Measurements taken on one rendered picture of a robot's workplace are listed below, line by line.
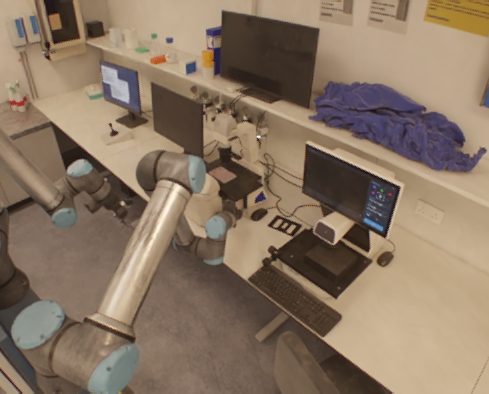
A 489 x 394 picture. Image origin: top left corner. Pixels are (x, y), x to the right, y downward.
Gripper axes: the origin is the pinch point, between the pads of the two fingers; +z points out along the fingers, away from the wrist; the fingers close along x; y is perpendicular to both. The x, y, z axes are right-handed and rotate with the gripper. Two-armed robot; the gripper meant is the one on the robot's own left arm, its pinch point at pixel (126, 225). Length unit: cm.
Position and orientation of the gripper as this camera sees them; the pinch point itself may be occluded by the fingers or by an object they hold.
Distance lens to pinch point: 171.1
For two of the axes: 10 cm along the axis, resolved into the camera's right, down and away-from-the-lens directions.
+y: 6.6, -7.0, 2.7
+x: -6.6, -3.6, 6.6
